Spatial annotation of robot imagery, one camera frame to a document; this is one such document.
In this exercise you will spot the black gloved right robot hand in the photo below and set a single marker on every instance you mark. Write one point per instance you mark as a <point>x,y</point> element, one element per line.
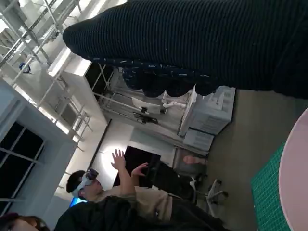
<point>192,36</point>

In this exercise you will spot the pink bowl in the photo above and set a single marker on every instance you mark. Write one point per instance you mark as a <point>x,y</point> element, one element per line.
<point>296,180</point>

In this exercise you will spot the white louvered cabinet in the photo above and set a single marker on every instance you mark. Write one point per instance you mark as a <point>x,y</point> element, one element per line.
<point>209,115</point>

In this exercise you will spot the small white mesh cabinet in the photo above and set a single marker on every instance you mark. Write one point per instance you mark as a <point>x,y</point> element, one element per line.
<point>198,139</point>

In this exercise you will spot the black monitor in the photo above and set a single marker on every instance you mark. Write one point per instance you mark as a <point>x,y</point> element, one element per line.
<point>137,158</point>

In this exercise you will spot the white base office chair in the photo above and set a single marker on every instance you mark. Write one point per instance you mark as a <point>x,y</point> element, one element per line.
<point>214,192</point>

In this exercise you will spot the person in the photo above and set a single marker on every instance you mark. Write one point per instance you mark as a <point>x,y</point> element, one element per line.
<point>120,214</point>
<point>144,199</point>

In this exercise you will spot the green cutting mat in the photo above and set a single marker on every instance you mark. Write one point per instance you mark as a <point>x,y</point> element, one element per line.
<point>267,192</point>

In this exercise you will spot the white VR headset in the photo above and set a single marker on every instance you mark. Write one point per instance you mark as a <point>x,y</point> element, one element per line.
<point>81,184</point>

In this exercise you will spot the dark window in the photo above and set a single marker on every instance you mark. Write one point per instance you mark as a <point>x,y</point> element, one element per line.
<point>19,158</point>

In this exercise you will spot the white panel on black mount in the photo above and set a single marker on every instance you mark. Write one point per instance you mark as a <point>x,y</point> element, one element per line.
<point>146,106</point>

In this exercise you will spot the white metal scaffold frame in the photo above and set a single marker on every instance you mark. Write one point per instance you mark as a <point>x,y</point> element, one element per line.
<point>31,26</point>

